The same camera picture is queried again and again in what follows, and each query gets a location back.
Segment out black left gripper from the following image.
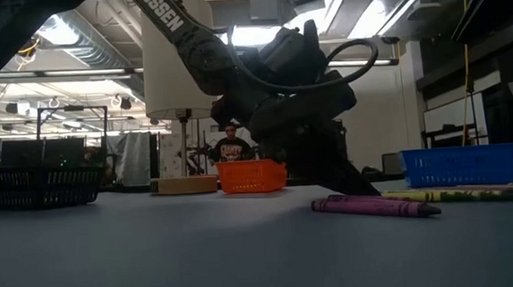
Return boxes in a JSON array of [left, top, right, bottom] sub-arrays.
[[210, 79, 381, 207]]

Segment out yellow-wrapped green crayon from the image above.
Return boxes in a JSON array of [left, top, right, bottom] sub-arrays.
[[380, 181, 513, 209]]

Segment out black dome object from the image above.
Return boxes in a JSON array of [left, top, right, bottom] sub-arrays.
[[360, 163, 383, 177]]

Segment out grey box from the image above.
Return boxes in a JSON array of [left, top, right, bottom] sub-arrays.
[[381, 152, 406, 175]]

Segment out orange plastic basket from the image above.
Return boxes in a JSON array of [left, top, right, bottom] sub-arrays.
[[215, 157, 290, 197]]

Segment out person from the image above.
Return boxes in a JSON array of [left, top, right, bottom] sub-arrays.
[[207, 120, 258, 165], [79, 143, 117, 182]]

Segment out long ceiling light bar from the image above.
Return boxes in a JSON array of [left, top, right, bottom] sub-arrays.
[[216, 51, 400, 79], [0, 63, 145, 89]]

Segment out white board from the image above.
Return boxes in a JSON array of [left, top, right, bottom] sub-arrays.
[[421, 91, 489, 141]]

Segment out blue plastic basket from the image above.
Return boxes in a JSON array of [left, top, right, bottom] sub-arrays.
[[399, 141, 513, 192]]

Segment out grey ceiling unit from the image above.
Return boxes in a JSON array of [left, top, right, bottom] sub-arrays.
[[248, 0, 298, 28]]

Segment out white shade wooden base lamp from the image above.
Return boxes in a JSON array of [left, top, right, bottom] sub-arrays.
[[136, 0, 227, 198]]

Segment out blue-grey table mat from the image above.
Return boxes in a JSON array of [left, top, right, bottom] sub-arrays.
[[0, 162, 513, 287]]

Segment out grey fabric cover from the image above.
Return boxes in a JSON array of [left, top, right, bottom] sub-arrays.
[[105, 131, 155, 189]]

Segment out black plastic basket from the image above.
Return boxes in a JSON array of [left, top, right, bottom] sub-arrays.
[[0, 159, 107, 213]]

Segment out row of black monitors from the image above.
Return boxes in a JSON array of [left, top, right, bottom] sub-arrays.
[[0, 133, 88, 171]]

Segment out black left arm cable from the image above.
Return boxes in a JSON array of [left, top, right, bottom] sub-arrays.
[[225, 14, 383, 97]]

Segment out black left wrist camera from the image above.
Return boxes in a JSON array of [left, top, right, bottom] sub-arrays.
[[256, 18, 331, 89]]

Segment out black metal frame stand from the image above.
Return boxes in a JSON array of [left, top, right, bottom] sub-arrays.
[[34, 102, 113, 167]]

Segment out silver ventilation duct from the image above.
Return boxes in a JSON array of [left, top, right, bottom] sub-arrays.
[[33, 7, 133, 75]]

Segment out ceiling cable reel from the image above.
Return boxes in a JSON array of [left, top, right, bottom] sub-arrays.
[[15, 36, 42, 60]]

